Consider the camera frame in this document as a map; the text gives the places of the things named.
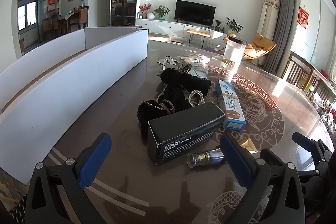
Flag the silver rhinestone bow clip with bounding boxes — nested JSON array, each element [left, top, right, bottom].
[[157, 55, 177, 69]]

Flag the black rectangular box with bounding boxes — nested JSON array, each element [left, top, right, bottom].
[[147, 102, 226, 166]]

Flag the pearl hair tie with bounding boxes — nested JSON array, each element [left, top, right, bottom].
[[188, 90, 205, 107]]

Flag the grey curtain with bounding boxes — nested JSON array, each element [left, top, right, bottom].
[[262, 0, 297, 75]]

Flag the dining table with cloth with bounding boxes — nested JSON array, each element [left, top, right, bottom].
[[64, 13, 79, 30]]

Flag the phone case in clear package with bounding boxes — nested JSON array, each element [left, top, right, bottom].
[[189, 67, 209, 80]]

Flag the clear plastic jar black lid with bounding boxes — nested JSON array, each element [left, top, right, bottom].
[[222, 35, 247, 67]]

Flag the wooden dining chair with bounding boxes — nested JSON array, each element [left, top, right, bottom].
[[79, 6, 89, 29], [41, 17, 53, 39], [51, 15, 65, 36]]

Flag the round floor cushion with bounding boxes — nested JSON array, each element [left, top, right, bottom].
[[148, 33, 171, 42]]

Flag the dark wooden slatted chair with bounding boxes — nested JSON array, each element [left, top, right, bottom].
[[310, 70, 336, 106], [285, 52, 315, 90]]

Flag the bushy green potted plant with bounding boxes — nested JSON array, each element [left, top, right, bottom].
[[153, 5, 170, 20]]

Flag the black furry pouch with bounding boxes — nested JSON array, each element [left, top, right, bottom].
[[184, 76, 212, 96]]

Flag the small glass bottle gold cap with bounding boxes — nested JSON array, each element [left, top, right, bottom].
[[186, 149, 226, 169]]

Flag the black television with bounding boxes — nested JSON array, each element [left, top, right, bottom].
[[175, 0, 216, 26]]

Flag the large leafy potted plant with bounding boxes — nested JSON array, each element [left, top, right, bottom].
[[224, 17, 243, 33]]

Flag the white television cabinet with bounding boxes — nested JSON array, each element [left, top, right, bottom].
[[135, 18, 231, 39]]

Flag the balcony window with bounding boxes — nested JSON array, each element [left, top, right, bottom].
[[18, 1, 37, 30]]

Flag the black velvet scrunchie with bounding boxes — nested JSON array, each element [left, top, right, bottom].
[[161, 68, 193, 88], [161, 87, 193, 112]]

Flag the black dotted cloth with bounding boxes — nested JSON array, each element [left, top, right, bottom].
[[9, 198, 28, 224]]

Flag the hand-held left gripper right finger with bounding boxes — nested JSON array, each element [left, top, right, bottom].
[[220, 133, 306, 224]]

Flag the blue and white ointment box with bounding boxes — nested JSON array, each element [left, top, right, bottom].
[[217, 80, 247, 131]]

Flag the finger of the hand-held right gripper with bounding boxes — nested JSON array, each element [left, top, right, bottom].
[[299, 162, 336, 189], [292, 132, 332, 161]]

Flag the covered standing air conditioner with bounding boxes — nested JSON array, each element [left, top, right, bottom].
[[257, 0, 280, 35]]

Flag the red wall hanging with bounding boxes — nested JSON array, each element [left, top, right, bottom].
[[298, 6, 310, 29]]

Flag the brown patterned glass desktop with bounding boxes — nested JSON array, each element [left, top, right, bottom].
[[25, 39, 336, 224]]

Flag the orange lounge chair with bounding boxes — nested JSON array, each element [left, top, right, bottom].
[[223, 33, 277, 62]]

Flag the red flowers in vase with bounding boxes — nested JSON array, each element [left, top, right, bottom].
[[139, 3, 153, 20]]

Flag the large white cardboard box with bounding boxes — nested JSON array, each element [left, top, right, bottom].
[[0, 27, 149, 186]]

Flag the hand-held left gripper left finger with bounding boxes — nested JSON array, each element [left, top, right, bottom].
[[25, 132, 112, 224]]

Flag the wooden bench with hairpin legs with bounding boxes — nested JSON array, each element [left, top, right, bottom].
[[186, 29, 211, 46]]

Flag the beige cosmetic tube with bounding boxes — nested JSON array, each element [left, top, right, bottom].
[[240, 139, 259, 154]]

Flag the floral printed cloth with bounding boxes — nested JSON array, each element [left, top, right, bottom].
[[0, 169, 27, 216]]

